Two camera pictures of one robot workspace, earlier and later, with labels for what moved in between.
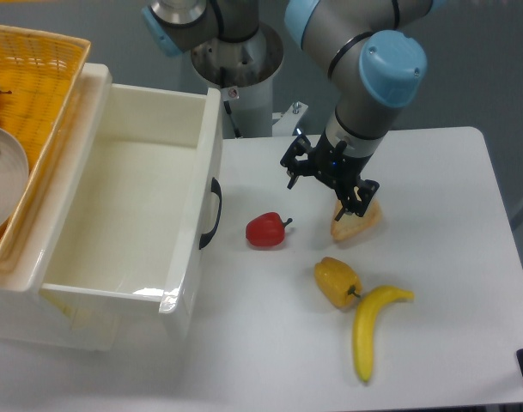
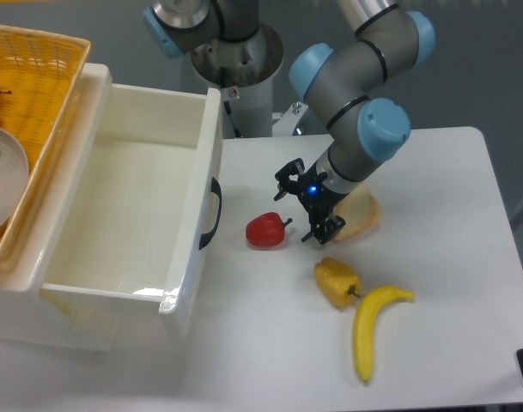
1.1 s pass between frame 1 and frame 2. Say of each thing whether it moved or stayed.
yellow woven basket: stayed
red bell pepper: stayed
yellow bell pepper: stayed
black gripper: moved
